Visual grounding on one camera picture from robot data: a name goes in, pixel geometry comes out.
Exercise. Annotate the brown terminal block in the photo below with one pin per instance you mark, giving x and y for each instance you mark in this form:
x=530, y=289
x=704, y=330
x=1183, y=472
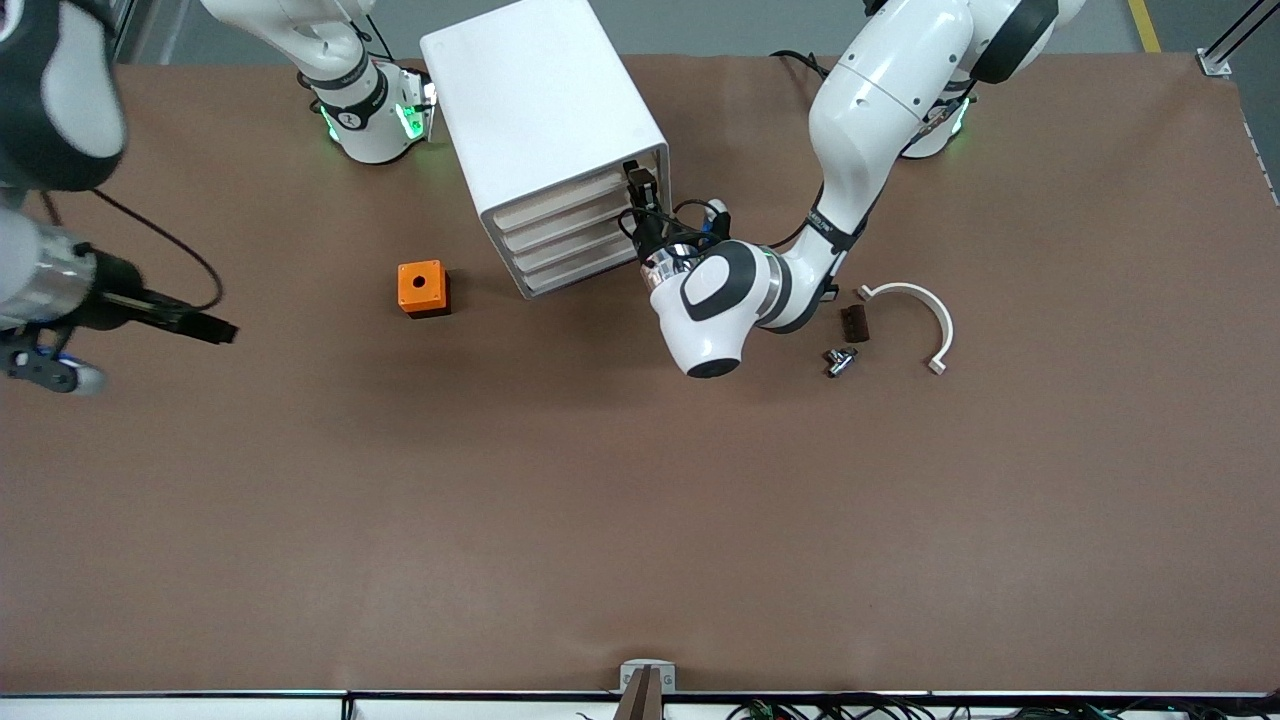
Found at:
x=855, y=324

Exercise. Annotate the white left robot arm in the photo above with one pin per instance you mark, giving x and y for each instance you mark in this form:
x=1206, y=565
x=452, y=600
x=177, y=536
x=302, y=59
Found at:
x=880, y=100

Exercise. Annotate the brown table cover sheet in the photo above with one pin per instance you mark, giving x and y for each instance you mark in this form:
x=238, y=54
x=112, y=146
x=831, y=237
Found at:
x=640, y=520

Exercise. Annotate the aluminium frame profile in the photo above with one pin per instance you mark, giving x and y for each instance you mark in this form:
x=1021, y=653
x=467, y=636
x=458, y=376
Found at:
x=1215, y=64
x=125, y=25

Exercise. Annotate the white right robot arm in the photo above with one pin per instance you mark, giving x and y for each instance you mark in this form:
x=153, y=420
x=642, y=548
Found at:
x=370, y=125

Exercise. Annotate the grey metal bracket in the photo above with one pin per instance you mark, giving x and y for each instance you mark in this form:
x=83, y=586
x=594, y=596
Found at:
x=630, y=672

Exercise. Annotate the white curved bracket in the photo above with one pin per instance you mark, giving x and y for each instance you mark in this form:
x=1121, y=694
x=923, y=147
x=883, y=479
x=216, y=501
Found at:
x=935, y=305

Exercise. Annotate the small silver metal connector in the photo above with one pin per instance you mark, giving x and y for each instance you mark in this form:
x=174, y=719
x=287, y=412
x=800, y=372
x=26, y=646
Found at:
x=840, y=362

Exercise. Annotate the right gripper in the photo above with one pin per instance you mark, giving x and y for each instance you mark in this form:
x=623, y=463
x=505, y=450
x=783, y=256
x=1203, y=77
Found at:
x=112, y=297

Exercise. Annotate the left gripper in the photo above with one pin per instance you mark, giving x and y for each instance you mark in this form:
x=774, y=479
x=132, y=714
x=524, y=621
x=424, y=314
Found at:
x=648, y=238

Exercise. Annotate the orange box with hole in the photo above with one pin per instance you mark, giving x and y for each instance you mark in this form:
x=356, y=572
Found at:
x=420, y=288

